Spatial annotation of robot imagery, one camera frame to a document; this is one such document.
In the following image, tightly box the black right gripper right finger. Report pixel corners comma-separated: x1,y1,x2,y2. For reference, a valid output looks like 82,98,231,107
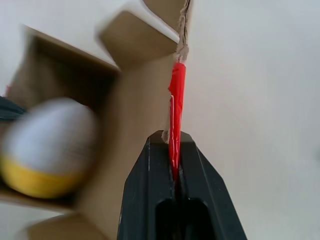
178,132,248,240

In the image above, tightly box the red tape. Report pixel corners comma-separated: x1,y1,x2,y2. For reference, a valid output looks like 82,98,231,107
167,61,187,184

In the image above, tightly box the yellow and white egg capsule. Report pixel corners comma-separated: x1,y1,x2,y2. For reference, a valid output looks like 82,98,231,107
0,97,101,200

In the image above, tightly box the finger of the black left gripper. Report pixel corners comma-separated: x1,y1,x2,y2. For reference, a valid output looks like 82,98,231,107
0,96,27,124

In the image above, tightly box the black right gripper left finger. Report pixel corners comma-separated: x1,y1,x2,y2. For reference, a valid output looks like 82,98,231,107
117,131,180,240

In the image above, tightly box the small brown cardboard box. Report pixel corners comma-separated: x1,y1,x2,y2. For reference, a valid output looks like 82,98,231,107
0,0,195,240

